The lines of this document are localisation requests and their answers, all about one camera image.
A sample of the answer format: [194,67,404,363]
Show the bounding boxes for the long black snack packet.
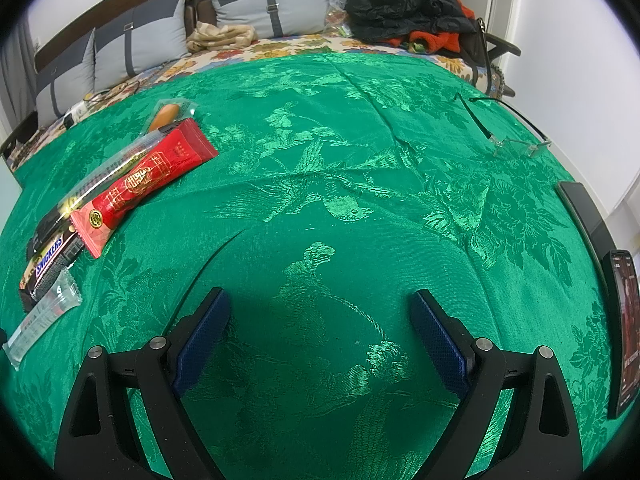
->
[27,122,183,256]

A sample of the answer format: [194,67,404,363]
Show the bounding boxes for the white rectangular box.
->
[0,152,25,231]

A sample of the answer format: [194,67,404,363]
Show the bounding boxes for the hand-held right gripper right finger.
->
[410,290,583,480]

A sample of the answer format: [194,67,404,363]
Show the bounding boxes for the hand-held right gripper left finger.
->
[54,287,232,480]

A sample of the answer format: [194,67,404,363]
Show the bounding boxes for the grey curtain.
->
[0,25,36,136]

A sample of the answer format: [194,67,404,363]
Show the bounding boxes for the clear plastic snack packet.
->
[2,267,82,368]

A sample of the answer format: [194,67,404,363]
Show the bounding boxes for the orange-red garment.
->
[395,0,476,58]

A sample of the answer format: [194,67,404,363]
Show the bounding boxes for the floral bedsheet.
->
[10,30,506,171]

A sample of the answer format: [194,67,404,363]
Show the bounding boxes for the green patterned blanket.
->
[0,52,626,480]

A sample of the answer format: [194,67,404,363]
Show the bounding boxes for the orange sausage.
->
[145,100,197,133]

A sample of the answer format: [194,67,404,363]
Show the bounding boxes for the dark chair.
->
[482,32,521,98]

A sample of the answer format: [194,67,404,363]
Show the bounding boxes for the grey two-tone pillow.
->
[205,0,338,41]
[94,0,193,80]
[35,27,97,126]

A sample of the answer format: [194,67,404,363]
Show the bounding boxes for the black smartphone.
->
[556,181,618,261]

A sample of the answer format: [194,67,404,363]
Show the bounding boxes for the rimless eyeglasses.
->
[454,92,552,159]

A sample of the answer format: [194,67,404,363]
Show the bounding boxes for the clear bag of packets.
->
[324,0,352,36]

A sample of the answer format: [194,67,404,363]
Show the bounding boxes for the black jacket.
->
[345,0,478,43]

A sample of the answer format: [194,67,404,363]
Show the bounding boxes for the smartphone with lit screen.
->
[602,249,640,420]

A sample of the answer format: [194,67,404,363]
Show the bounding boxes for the beige folded cloth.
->
[187,22,258,53]

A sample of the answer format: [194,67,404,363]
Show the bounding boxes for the red snack packet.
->
[70,119,219,259]

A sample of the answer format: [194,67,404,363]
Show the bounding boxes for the brown chocolate bar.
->
[19,232,86,311]

